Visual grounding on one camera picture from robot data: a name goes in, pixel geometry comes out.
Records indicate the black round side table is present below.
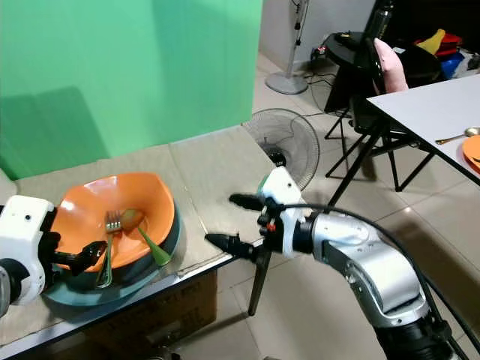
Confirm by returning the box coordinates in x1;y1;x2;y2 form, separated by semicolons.
324;30;445;115

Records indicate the gold spoon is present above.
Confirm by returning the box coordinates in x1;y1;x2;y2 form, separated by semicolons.
435;127;480;146

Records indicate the black table leg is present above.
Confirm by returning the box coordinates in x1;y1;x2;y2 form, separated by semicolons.
248;250;273;317

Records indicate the yellow item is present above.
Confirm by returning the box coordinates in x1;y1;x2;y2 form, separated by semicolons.
418;28;447;55

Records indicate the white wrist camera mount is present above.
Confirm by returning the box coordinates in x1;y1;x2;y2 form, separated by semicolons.
259;166;308;256
0;196;56;265

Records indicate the blue item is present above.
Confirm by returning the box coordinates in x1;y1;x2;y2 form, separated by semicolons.
441;52;467;80

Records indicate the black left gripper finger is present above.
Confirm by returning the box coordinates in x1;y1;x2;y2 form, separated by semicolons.
58;241;109;273

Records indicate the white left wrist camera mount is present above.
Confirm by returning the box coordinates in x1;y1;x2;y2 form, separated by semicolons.
0;196;56;265

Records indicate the orange plate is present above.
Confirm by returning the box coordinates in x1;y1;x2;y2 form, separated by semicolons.
462;135;480;172

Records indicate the green spoon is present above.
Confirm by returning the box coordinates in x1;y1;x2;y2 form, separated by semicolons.
120;208;173;268

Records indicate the silver fork with green handle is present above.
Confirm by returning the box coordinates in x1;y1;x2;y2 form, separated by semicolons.
95;211;124;290

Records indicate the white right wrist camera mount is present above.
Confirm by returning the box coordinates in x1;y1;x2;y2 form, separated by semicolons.
259;166;308;256

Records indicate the black folding chair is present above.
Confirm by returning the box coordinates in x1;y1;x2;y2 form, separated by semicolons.
324;36;440;207

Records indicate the green backdrop screen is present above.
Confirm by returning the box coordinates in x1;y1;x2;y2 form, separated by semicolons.
0;0;263;182

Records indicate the red item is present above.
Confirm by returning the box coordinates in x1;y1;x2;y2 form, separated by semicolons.
439;32;464;53

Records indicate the black bottle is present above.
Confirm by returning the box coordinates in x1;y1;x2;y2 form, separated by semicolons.
363;0;397;43

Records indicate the beige table cloth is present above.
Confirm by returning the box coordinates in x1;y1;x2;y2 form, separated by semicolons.
0;124;272;350

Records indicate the pink cushion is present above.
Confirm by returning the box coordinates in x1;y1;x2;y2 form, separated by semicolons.
373;37;410;95

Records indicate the grey floor fan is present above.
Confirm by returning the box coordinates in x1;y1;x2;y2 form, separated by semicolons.
242;108;321;190

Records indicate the dark grey plate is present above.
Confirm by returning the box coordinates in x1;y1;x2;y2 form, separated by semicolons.
42;210;183;308

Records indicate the white table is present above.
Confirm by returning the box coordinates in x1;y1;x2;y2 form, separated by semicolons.
367;73;480;185

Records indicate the orange bowl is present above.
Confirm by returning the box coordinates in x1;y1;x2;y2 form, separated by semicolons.
58;172;176;273

